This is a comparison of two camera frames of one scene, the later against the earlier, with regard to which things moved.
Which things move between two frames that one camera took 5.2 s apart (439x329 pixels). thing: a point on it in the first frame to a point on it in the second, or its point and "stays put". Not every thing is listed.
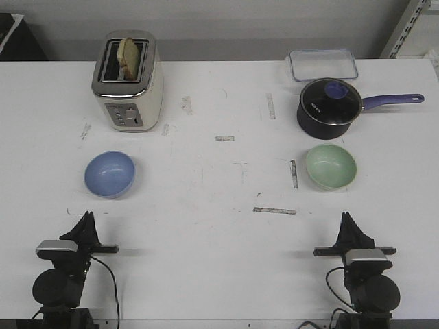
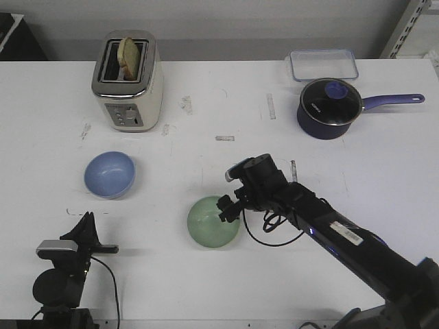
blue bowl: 110,173 stays put
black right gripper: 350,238 to 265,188
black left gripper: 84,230 stays put
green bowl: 331,166 to 206,225
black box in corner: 18,41 stays put
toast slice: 129,59 stays put
